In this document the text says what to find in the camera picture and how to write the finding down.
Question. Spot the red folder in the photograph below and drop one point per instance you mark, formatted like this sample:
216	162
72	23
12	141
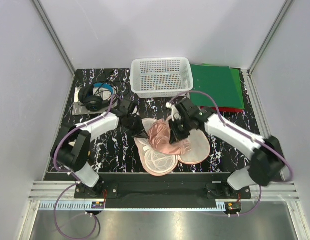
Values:
222	109

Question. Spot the aluminium frame rail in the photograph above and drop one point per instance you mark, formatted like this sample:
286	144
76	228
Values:
53	34

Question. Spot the white plastic mesh basket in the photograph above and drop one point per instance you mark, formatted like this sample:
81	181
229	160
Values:
160	77

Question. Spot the white slotted cable duct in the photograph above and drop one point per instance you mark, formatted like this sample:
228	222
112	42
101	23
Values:
132	205

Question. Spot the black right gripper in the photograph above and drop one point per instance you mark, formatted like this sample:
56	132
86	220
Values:
175	136

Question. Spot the pink satin bra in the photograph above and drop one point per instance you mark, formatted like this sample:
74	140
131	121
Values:
159	139

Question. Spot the floral pink laundry bag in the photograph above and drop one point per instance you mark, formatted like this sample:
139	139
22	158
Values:
160	164

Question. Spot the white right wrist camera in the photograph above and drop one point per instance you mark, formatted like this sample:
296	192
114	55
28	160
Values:
175	115

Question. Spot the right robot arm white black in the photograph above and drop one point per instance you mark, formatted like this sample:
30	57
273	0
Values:
265	154

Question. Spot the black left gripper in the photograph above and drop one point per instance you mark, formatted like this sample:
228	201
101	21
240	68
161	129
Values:
140	132

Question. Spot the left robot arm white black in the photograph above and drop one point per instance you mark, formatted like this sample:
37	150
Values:
72	145

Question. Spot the black blue headphones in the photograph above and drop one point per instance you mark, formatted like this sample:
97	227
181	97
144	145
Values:
99	95

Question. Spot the grey booklet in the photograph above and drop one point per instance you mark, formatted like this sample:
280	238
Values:
81	110

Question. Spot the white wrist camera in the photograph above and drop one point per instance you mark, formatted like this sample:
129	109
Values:
132	108
175	115

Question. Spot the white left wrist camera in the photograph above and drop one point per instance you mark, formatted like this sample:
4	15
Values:
132	108

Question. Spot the green flat folder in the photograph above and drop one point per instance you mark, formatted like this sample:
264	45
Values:
237	79

